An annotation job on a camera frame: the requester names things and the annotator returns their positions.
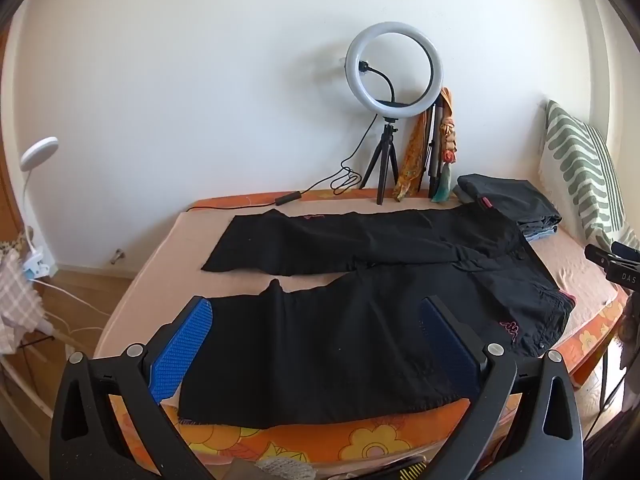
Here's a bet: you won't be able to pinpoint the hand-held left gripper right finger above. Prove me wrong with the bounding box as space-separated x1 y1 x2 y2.
419 296 585 480

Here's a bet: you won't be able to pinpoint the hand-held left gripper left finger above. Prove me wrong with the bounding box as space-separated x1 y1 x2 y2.
49 296 216 480

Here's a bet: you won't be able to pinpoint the black pants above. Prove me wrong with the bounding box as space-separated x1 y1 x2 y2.
177 208 576 430

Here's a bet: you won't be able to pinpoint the folded dark grey pants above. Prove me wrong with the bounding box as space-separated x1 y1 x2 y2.
457 173 563 236

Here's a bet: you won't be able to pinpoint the green striped white pillow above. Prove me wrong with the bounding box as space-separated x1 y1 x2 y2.
536 99 640 251

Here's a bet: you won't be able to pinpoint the grey knitted item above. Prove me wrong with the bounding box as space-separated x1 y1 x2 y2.
257 455 318 480

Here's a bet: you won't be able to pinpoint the teal cloth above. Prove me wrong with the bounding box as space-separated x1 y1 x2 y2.
431 162 455 204

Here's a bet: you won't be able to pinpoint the checked cloth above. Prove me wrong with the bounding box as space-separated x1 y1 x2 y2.
0 240 51 356

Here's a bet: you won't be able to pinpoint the orange patterned scarf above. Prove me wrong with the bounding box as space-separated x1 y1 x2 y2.
394 107 433 202

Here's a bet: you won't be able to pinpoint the folded grey tripod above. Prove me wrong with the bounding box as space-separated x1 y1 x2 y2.
426 100 448 198

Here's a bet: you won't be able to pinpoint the braided colourful scarf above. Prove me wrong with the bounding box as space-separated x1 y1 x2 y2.
439 87 459 166

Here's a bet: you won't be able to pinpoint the white clip desk lamp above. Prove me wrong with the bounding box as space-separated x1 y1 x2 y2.
19 136 60 281

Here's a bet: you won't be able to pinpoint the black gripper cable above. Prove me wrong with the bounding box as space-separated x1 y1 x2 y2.
585 337 628 441

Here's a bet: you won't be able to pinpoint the white cable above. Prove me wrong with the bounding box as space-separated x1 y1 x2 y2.
30 280 108 346

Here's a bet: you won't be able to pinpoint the black cable with inline switch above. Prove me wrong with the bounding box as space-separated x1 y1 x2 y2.
187 112 378 211

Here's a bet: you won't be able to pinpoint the white ring light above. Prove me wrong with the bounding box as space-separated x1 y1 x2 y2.
345 21 445 122

